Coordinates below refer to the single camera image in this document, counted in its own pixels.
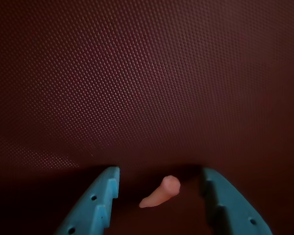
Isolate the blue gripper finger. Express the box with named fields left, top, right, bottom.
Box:
left=54, top=166, right=121, bottom=235
left=200, top=168, right=274, bottom=235

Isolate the pink rubber finger piece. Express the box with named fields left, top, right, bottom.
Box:
left=139, top=175, right=181, bottom=209

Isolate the grey textured mat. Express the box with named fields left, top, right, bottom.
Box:
left=0, top=0, right=294, bottom=235

